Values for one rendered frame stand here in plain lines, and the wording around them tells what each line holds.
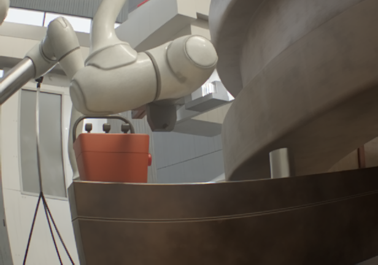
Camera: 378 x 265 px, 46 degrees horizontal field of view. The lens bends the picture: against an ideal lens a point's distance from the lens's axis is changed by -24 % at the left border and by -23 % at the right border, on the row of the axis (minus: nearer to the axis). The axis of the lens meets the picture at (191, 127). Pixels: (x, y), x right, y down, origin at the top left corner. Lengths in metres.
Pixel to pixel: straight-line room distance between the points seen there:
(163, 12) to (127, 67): 3.25
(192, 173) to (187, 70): 5.57
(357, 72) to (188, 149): 5.34
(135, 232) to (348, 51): 0.79
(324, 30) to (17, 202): 3.32
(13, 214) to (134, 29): 2.02
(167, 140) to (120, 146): 5.57
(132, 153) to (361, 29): 0.75
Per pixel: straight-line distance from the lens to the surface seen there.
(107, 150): 1.36
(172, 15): 4.13
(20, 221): 4.30
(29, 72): 1.90
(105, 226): 1.31
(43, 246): 4.38
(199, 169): 6.48
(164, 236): 1.35
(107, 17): 1.07
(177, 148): 6.79
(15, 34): 4.60
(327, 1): 1.79
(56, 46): 1.83
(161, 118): 1.18
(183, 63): 1.00
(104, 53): 1.00
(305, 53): 1.66
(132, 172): 1.37
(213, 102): 4.86
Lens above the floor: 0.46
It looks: 15 degrees up
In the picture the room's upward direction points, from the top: 5 degrees counter-clockwise
